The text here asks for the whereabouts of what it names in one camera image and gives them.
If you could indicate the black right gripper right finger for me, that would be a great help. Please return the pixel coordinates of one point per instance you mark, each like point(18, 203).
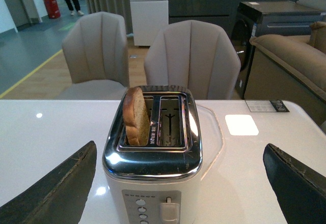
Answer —
point(299, 189)

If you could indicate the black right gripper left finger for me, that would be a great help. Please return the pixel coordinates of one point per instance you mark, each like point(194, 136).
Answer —
point(58, 197)

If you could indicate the brown bread slice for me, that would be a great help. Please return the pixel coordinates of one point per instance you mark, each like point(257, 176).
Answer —
point(135, 117)

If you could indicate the black label card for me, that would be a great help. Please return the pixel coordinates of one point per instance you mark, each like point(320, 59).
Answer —
point(267, 106)

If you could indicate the white chrome two-slot toaster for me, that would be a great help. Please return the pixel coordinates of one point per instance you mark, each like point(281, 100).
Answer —
point(158, 182)

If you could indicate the tan sofa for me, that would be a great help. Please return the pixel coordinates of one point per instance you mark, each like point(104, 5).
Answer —
point(290, 68)

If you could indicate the beige chair left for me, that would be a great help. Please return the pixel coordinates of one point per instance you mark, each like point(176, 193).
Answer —
point(96, 53)

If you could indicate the beige chair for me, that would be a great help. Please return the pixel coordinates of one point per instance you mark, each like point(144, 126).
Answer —
point(195, 55)
point(96, 53)

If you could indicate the beige chair right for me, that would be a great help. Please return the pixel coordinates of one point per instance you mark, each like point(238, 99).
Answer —
point(195, 55)

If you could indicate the black washing machine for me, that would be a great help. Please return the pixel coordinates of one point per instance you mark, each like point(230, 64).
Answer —
point(254, 19)

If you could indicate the red bin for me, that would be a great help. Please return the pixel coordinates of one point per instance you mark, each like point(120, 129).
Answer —
point(52, 9)

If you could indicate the white cabinet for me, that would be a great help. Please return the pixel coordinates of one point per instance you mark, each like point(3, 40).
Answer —
point(148, 17)

